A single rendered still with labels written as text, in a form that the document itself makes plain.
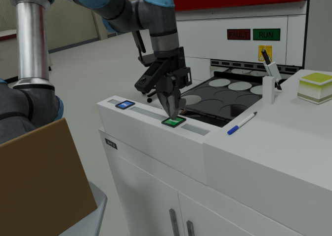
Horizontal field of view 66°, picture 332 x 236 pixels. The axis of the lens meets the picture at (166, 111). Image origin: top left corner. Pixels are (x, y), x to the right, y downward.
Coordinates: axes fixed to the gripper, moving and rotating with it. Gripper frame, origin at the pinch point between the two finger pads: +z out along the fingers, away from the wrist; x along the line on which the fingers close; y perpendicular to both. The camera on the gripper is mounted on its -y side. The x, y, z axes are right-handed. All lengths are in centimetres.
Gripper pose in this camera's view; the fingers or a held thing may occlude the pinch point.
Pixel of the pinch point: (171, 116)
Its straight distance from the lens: 77.7
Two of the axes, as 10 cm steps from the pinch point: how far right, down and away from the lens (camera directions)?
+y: 7.1, -4.0, 5.8
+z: 1.5, 8.9, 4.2
